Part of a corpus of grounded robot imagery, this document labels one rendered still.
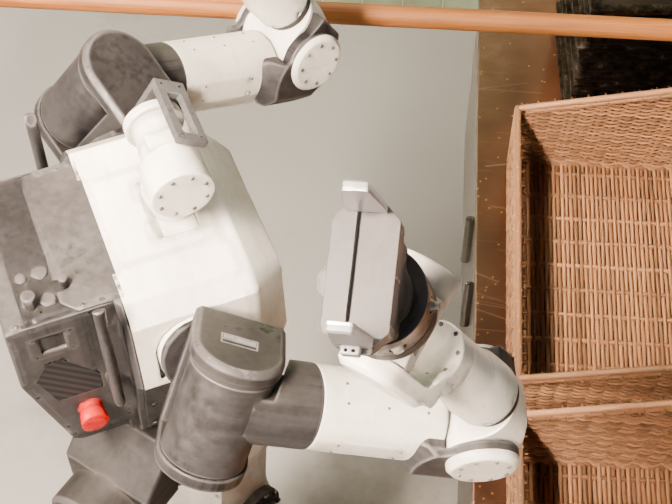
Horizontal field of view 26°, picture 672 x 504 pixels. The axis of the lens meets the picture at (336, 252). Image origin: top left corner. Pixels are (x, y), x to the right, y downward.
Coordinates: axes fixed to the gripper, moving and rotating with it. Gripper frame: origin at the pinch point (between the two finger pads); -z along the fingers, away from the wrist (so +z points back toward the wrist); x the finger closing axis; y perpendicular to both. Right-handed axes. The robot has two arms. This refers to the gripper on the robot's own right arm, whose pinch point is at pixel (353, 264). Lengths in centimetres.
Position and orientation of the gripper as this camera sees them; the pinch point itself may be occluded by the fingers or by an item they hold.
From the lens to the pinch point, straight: 110.9
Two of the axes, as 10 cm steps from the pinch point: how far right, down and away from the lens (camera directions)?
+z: 1.8, 2.4, 9.5
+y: 9.8, 0.7, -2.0
